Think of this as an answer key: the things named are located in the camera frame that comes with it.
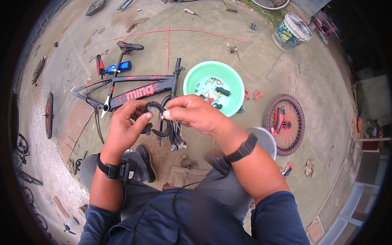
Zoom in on row of parked bicycles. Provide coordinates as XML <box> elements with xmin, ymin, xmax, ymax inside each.
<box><xmin>15</xmin><ymin>133</ymin><xmax>50</xmax><ymax>232</ymax></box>

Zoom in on short red cable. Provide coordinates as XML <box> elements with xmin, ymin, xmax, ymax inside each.
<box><xmin>166</xmin><ymin>21</ymin><xmax>170</xmax><ymax>76</ymax></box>

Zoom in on black red bicycle wheel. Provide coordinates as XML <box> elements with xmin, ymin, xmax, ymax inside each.
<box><xmin>45</xmin><ymin>92</ymin><xmax>54</xmax><ymax>140</ymax></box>

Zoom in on bicycle chain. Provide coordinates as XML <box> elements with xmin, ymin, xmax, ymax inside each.
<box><xmin>93</xmin><ymin>106</ymin><xmax>105</xmax><ymax>145</ymax></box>

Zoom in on person's right hand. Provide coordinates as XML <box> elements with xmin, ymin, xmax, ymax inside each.
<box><xmin>162</xmin><ymin>94</ymin><xmax>229</xmax><ymax>137</ymax></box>

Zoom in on person's left hand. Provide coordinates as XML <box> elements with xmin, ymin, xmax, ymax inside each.
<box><xmin>100</xmin><ymin>99</ymin><xmax>154</xmax><ymax>160</ymax></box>

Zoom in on blue handled pliers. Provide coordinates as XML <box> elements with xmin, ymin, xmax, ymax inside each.
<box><xmin>117</xmin><ymin>0</ymin><xmax>134</xmax><ymax>12</ymax></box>

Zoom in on green plastic basin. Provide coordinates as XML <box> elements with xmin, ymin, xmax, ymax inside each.
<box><xmin>183</xmin><ymin>61</ymin><xmax>246</xmax><ymax>118</ymax></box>

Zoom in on black red bicycle frame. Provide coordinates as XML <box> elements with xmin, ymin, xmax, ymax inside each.
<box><xmin>73</xmin><ymin>41</ymin><xmax>186</xmax><ymax>120</ymax></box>

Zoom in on long red cable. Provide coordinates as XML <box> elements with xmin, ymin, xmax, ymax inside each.
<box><xmin>113</xmin><ymin>29</ymin><xmax>248</xmax><ymax>43</ymax></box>

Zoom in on white paint bucket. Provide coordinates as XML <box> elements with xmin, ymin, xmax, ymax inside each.
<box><xmin>272</xmin><ymin>12</ymin><xmax>313</xmax><ymax>53</ymax></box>

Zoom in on red black hand tool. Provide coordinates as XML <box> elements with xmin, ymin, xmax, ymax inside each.
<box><xmin>281</xmin><ymin>163</ymin><xmax>294</xmax><ymax>180</ymax></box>

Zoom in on pink plastic crate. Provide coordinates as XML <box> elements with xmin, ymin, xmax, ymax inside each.
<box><xmin>311</xmin><ymin>11</ymin><xmax>338</xmax><ymax>37</ymax></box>

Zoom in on blue water bottle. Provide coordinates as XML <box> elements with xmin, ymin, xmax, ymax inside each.
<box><xmin>105</xmin><ymin>61</ymin><xmax>132</xmax><ymax>75</ymax></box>

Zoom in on black chainring crank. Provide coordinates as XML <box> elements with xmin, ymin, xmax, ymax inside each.
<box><xmin>73</xmin><ymin>151</ymin><xmax>88</xmax><ymax>176</ymax></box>

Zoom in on red black mudguard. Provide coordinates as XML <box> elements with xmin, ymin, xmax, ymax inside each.
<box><xmin>270</xmin><ymin>107</ymin><xmax>285</xmax><ymax>136</ymax></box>
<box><xmin>95</xmin><ymin>55</ymin><xmax>105</xmax><ymax>77</ymax></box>

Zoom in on red spoked bicycle wheel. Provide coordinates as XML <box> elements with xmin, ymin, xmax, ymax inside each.
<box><xmin>262</xmin><ymin>94</ymin><xmax>305</xmax><ymax>157</ymax></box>

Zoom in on white plastic stool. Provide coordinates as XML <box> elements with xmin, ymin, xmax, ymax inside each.
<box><xmin>245</xmin><ymin>127</ymin><xmax>278</xmax><ymax>161</ymax></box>

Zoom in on black wrist band cable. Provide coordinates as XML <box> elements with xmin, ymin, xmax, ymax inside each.
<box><xmin>171</xmin><ymin>174</ymin><xmax>229</xmax><ymax>222</ymax></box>

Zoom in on black bicycle brake caliper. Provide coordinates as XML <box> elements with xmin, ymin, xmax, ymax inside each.
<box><xmin>135</xmin><ymin>101</ymin><xmax>188</xmax><ymax>152</ymax></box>

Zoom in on wooden handled hammer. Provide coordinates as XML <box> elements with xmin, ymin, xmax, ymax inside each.
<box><xmin>221</xmin><ymin>0</ymin><xmax>238</xmax><ymax>13</ymax></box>

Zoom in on brown cardboard piece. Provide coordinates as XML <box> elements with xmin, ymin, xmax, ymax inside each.
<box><xmin>166</xmin><ymin>165</ymin><xmax>212</xmax><ymax>188</ymax></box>

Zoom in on small bicycle parts heap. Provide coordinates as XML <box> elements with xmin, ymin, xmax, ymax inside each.
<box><xmin>195</xmin><ymin>77</ymin><xmax>225</xmax><ymax>110</ymax></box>

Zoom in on dirty rag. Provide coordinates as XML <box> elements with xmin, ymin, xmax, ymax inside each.
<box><xmin>303</xmin><ymin>159</ymin><xmax>316</xmax><ymax>178</ymax></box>

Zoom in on person's legs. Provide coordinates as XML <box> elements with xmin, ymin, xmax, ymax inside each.
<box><xmin>80</xmin><ymin>144</ymin><xmax>255</xmax><ymax>222</ymax></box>

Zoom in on grey metal tray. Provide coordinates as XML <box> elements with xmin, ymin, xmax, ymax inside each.
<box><xmin>85</xmin><ymin>0</ymin><xmax>106</xmax><ymax>17</ymax></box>

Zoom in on silver rimmed bicycle wheel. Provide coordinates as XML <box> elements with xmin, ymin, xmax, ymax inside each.
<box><xmin>249</xmin><ymin>0</ymin><xmax>292</xmax><ymax>11</ymax></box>

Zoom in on black wrist band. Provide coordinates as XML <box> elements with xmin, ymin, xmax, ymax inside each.
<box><xmin>97</xmin><ymin>153</ymin><xmax>138</xmax><ymax>185</ymax></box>
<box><xmin>204</xmin><ymin>133</ymin><xmax>258</xmax><ymax>176</ymax></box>

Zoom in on person's body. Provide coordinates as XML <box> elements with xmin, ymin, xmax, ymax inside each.
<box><xmin>78</xmin><ymin>188</ymin><xmax>310</xmax><ymax>245</ymax></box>

